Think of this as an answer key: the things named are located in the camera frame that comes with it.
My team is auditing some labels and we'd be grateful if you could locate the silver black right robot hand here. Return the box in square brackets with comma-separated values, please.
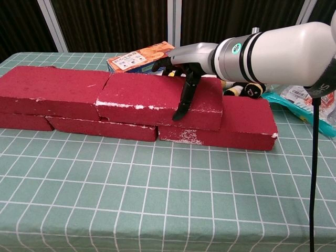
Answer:
[151, 41, 220, 121]

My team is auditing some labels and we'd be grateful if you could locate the red brick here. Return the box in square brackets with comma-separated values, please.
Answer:
[0, 112, 55, 132]
[0, 65, 111, 121]
[46, 115, 159, 142]
[158, 96, 279, 152]
[96, 72, 224, 131]

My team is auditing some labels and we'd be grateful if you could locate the orange blue cracker box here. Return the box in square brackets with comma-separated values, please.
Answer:
[106, 41, 176, 74]

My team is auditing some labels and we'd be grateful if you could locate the black white plush doll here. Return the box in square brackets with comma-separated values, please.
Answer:
[222, 78, 267, 99]

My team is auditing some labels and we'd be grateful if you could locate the teal snack package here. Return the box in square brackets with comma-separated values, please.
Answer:
[262, 91, 336, 137]

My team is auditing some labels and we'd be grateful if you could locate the clear package with red print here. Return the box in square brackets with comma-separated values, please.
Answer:
[280, 86, 336, 121]

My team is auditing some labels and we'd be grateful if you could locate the green checkered tablecloth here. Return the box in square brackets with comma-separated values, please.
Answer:
[0, 51, 336, 252]

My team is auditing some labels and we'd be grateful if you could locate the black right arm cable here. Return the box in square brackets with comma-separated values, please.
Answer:
[306, 52, 336, 252]

